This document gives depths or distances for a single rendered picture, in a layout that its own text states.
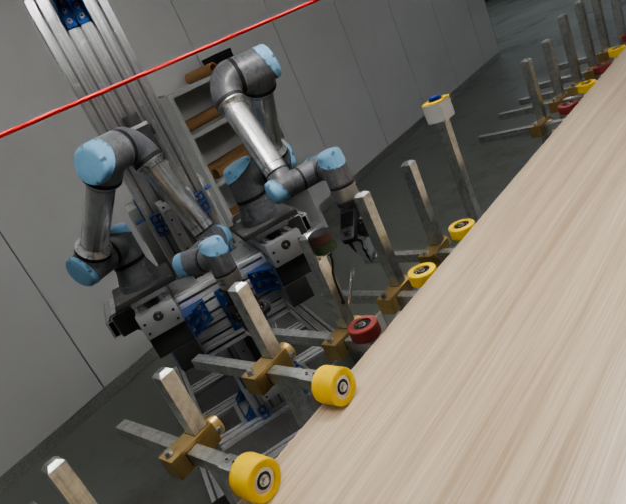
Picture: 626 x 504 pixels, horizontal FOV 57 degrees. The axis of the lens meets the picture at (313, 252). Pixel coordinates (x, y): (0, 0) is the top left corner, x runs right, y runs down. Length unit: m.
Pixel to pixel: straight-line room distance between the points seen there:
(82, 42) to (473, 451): 1.80
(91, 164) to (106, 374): 2.56
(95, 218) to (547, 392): 1.34
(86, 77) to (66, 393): 2.32
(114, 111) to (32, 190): 1.81
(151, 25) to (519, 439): 4.15
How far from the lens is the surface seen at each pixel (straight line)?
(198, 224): 1.82
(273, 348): 1.37
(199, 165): 4.08
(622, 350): 1.16
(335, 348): 1.51
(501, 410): 1.09
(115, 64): 2.26
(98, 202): 1.83
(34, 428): 3.98
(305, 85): 5.69
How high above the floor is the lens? 1.60
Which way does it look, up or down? 20 degrees down
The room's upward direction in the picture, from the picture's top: 25 degrees counter-clockwise
